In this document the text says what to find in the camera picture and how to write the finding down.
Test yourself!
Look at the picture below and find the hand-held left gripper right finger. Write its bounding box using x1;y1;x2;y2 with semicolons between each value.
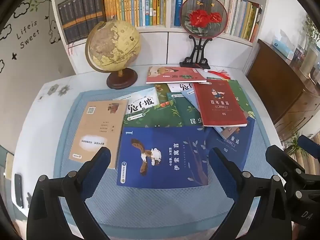
208;147;293;240

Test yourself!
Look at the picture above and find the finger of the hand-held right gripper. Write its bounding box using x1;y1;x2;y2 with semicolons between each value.
265;144;316;206
297;134;320;159

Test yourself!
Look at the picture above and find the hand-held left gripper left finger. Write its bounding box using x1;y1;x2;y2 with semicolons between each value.
26;146;112;240

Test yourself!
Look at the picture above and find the blue book with rider picture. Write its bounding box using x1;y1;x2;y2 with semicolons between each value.
205;116;256;171

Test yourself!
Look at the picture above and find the red book with cartoon figure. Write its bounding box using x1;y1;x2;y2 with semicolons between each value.
193;81;248;127

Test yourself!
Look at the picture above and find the pink book with robed man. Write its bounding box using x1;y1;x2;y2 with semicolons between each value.
146;66;207;84

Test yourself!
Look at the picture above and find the row of pale spine books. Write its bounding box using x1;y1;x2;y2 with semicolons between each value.
172;0;263;43

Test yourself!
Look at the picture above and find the row of yellow spine books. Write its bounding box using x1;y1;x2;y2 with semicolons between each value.
103;0;167;27

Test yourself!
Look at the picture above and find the green potted plant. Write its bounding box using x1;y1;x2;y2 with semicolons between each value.
285;129;307;156

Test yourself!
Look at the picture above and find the tan paper cover book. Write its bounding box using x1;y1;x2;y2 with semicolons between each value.
69;100;129;170

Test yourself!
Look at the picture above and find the blue book with bird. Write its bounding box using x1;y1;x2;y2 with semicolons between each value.
116;126;210;188

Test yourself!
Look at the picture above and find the brown wooden cabinet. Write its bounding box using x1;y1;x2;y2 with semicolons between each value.
246;39;320;147

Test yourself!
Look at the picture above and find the light blue quilted mat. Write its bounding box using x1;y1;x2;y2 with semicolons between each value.
53;85;275;234

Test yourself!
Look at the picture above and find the dark teal green book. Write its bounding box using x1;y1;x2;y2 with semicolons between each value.
167;92;206;128

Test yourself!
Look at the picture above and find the white and green storybook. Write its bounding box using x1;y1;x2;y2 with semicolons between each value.
167;82;198;93
112;83;173;116

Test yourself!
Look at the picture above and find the black rectangular device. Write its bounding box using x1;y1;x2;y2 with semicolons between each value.
14;173;24;207

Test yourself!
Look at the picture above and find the light blue illustrated book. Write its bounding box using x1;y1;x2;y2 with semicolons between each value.
181;88;200;112

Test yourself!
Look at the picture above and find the white vase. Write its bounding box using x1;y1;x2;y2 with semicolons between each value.
299;45;319;77

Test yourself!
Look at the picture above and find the red tassel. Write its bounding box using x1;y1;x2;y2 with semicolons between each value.
204;69;232;81

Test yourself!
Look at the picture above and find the blue and white tissue box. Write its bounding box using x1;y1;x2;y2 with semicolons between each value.
272;37;296;60

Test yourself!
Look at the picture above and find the antique yellow desk globe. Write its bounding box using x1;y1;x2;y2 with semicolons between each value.
85;20;141;90

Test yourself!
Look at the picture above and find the white bookshelf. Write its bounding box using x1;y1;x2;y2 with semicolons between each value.
49;0;271;75

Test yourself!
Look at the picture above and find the set of dark grey volumes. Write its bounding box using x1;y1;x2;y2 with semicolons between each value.
58;0;107;45

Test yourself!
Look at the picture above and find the round embroidered silk fan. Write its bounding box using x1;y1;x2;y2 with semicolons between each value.
179;0;228;39

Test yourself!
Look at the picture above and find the bear outline wall sticker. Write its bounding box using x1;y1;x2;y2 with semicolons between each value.
47;19;62;45

